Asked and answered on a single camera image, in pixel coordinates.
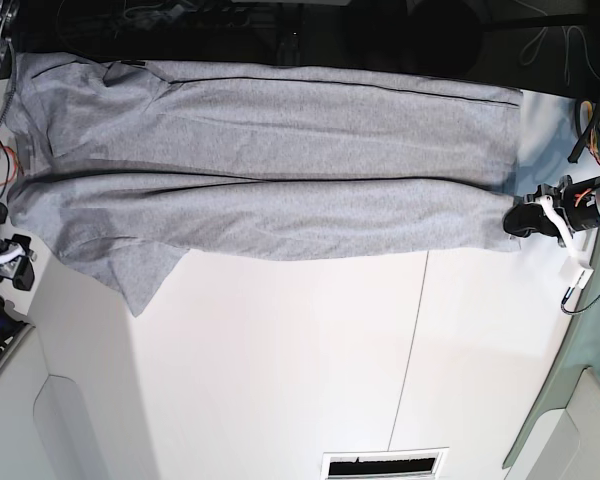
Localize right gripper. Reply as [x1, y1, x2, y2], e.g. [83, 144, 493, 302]
[0, 234, 36, 291]

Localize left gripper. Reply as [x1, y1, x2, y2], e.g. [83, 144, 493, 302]
[502, 175, 600, 257]

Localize grey t-shirt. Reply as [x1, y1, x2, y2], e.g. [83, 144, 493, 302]
[7, 53, 522, 314]

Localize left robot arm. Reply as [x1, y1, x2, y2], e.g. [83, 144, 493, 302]
[490, 1, 600, 258]

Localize orange grey scissors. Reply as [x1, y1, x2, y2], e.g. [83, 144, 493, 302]
[568, 99, 600, 166]

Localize beige chair right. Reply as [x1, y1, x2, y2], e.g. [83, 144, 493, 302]
[506, 368, 600, 479]

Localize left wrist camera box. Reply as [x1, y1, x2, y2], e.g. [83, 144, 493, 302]
[560, 256, 593, 289]

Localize grey cable loop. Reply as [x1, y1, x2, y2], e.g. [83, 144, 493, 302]
[520, 19, 600, 87]

